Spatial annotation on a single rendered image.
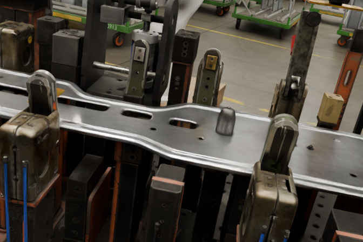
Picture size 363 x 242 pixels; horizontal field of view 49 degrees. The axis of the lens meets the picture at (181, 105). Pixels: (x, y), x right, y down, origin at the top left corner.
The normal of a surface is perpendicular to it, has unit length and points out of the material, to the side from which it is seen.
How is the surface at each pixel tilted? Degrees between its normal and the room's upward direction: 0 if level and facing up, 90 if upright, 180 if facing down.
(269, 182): 0
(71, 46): 90
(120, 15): 90
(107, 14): 90
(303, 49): 81
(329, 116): 90
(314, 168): 0
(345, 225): 0
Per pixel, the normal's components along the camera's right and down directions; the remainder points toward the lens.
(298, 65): -0.12, 0.22
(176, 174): 0.15, -0.91
